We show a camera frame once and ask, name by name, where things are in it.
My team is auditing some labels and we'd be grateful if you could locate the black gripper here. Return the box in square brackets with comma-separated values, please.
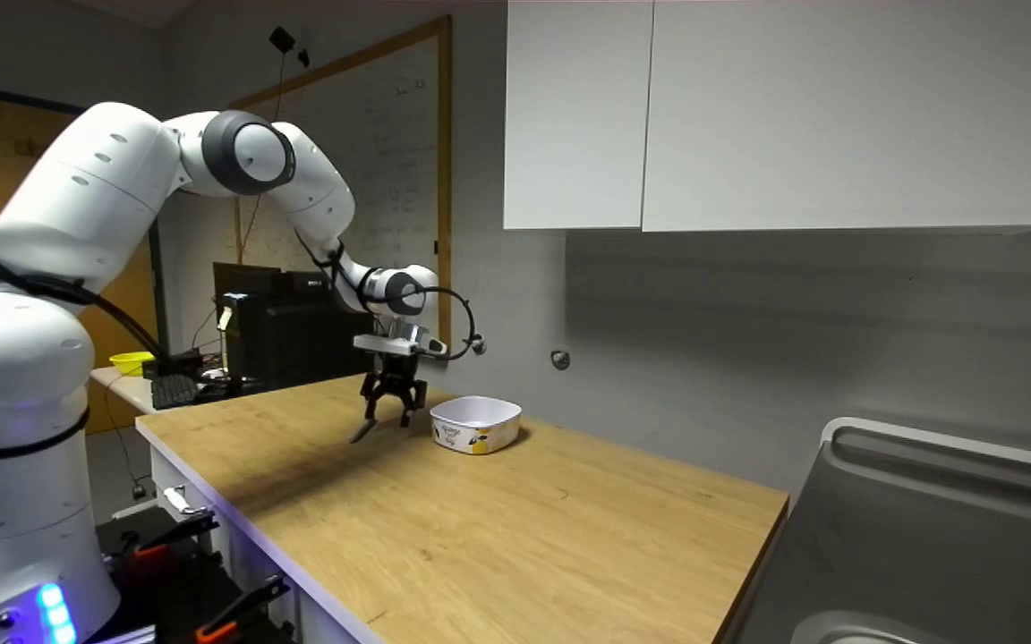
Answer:
[352, 352, 426, 442]

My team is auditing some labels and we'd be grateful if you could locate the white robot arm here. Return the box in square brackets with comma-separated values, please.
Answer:
[0, 101, 438, 644]

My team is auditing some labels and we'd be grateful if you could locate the white yellow lunchbox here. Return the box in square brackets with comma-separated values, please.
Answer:
[431, 394, 522, 455]

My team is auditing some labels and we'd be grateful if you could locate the black box appliance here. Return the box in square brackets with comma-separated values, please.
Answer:
[214, 263, 368, 388]

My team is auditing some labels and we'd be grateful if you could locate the yellow container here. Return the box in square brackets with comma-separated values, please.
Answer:
[108, 351, 154, 375]

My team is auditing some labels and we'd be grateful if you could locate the black orange clamp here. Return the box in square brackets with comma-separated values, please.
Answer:
[122, 510, 220, 574]
[194, 574, 290, 644]

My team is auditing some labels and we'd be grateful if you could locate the wood framed whiteboard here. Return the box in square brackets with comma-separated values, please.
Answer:
[154, 10, 458, 360]

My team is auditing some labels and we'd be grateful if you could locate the stainless steel sink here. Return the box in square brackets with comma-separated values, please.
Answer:
[725, 413, 1031, 644]

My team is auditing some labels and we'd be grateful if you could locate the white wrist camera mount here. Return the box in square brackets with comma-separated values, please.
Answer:
[355, 331, 447, 358]

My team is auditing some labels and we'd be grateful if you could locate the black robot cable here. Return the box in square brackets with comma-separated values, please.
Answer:
[295, 232, 491, 366]

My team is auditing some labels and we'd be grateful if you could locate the round metal wall fitting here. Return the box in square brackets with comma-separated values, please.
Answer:
[548, 345, 574, 369]

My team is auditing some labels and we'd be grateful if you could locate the white wall cabinet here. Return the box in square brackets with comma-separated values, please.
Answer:
[501, 0, 1031, 232]

